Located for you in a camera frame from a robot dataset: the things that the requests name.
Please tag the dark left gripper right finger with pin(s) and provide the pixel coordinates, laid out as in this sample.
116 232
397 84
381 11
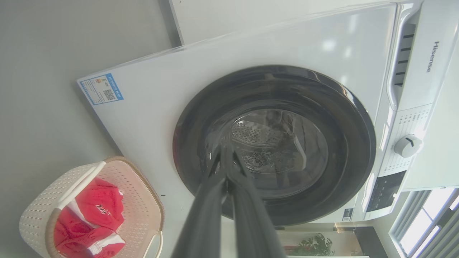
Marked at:
254 222

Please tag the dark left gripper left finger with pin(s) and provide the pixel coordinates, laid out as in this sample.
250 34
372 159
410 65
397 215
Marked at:
202 222

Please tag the beige perforated laundry basket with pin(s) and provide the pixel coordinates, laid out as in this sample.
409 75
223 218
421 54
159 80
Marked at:
140 200

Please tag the green potted plant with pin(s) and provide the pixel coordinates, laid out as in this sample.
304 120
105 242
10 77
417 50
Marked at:
315 245

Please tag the small printed washer sticker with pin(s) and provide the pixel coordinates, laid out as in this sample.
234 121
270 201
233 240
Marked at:
348 214

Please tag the red garment with white stripes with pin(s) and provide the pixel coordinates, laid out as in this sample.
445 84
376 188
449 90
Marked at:
96 211

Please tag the dark cabinet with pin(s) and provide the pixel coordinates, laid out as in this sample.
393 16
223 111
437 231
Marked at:
371 243

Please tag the round black glass washer door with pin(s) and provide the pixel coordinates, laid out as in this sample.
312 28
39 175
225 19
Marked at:
344 143

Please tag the white front-load washing machine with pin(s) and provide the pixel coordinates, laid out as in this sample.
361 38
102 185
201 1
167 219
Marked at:
161 107

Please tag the black washer display panel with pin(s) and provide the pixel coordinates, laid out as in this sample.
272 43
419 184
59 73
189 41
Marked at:
385 191

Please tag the blue energy label sticker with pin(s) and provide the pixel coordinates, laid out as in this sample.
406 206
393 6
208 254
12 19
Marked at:
101 89

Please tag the white washer control knob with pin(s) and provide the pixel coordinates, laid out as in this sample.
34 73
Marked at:
408 146

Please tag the window with blinds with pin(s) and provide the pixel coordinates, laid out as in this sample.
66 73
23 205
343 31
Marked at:
426 225

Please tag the white detergent drawer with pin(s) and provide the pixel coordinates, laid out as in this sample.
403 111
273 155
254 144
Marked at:
430 79

